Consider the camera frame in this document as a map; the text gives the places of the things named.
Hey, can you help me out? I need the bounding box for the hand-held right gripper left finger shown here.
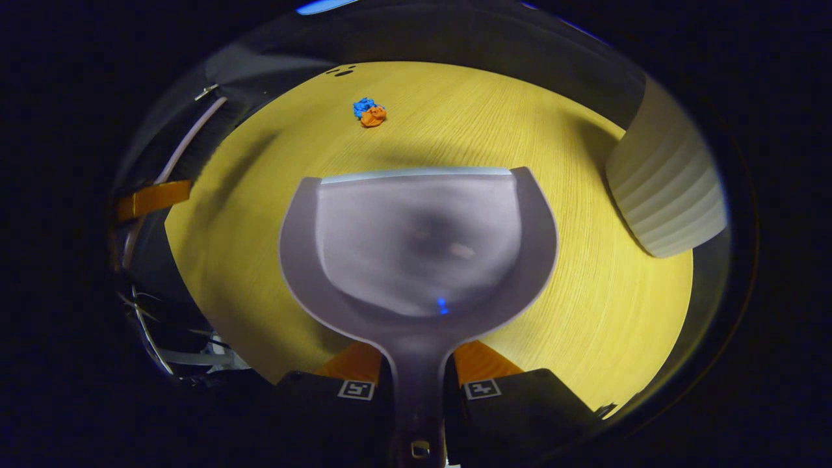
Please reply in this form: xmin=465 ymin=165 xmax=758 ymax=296
xmin=273 ymin=341 xmax=395 ymax=468

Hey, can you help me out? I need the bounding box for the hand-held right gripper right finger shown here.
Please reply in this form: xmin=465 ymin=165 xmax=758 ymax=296
xmin=445 ymin=339 xmax=606 ymax=468

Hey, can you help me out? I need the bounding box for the pale grey plastic dustpan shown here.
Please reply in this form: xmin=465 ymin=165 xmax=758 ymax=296
xmin=278 ymin=166 xmax=559 ymax=468

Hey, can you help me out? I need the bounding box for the white ribbed garbage bin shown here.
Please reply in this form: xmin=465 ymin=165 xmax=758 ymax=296
xmin=604 ymin=75 xmax=728 ymax=259

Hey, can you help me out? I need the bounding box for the wooden desktop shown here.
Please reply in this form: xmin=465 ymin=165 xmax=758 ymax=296
xmin=164 ymin=61 xmax=694 ymax=418

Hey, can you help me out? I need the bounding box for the black backdrop cloth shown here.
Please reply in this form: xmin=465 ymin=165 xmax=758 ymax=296
xmin=114 ymin=3 xmax=651 ymax=196

